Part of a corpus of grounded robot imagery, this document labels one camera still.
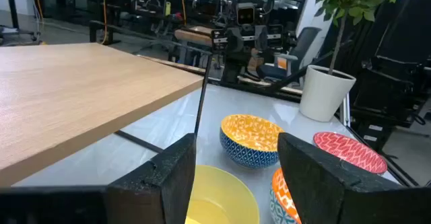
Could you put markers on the wooden shelf with black legs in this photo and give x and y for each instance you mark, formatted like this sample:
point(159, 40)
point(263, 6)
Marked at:
point(77, 96)

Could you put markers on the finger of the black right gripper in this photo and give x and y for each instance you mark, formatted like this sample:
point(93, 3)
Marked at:
point(234, 39)
point(261, 37)

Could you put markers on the red zigzag patterned bowl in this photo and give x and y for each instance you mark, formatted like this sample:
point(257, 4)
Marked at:
point(350, 151)

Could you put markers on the white plant pot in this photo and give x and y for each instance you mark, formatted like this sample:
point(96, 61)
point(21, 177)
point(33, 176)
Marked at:
point(323, 94)

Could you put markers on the yellow patterned bowl blue outside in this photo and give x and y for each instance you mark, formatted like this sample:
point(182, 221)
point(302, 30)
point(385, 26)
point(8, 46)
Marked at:
point(250, 133)

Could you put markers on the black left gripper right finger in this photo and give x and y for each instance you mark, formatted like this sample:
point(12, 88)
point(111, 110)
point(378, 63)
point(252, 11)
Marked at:
point(323, 183)

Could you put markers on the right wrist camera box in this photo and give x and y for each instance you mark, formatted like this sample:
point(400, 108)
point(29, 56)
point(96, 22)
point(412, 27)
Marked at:
point(246, 14)

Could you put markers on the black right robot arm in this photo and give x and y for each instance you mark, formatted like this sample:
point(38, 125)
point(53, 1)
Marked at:
point(235, 66)

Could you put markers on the orange patterned bowl teal outside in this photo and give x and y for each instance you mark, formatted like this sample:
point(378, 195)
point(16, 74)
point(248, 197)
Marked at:
point(281, 197)

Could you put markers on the grey office chair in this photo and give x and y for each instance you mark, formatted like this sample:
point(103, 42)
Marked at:
point(298, 49)

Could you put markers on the yellow plastic bowl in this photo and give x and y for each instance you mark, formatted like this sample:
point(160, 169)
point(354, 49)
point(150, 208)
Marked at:
point(219, 197)

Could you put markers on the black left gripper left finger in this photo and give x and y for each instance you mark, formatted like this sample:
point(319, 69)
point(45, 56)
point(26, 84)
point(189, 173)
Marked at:
point(161, 183)

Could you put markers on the black equipment rack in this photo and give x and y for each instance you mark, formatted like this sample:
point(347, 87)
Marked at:
point(397, 49)

